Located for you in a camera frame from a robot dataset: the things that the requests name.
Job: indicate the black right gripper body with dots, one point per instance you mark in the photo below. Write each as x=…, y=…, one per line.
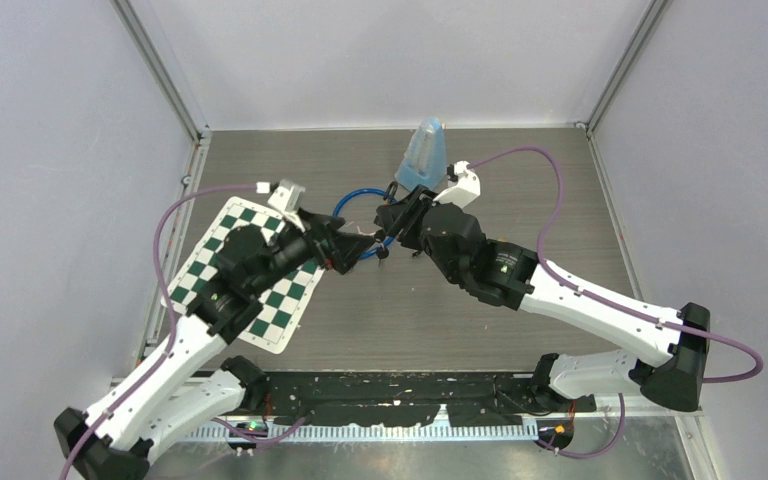
x=411, y=236

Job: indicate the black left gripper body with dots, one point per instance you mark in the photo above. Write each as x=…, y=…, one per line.
x=324, y=252

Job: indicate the blue cable lock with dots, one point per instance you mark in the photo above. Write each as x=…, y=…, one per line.
x=359, y=206

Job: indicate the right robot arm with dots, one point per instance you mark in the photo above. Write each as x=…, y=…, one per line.
x=653, y=356

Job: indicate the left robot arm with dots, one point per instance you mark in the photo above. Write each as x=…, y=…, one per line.
x=121, y=435

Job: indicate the blue translucent metronome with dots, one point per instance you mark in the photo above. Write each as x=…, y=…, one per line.
x=424, y=162

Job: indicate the green white chessboard mat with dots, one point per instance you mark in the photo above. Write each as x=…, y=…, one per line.
x=283, y=304

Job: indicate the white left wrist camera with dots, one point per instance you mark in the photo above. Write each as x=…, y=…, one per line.
x=284, y=197

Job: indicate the slotted cable duct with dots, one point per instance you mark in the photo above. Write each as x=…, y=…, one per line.
x=437, y=431

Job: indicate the aluminium corner post left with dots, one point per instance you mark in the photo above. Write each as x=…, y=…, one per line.
x=140, y=23

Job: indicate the aluminium corner post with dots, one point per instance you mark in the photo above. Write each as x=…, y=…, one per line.
x=640, y=38
x=140, y=23

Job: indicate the aluminium corner post right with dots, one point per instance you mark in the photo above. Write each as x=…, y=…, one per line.
x=640, y=38

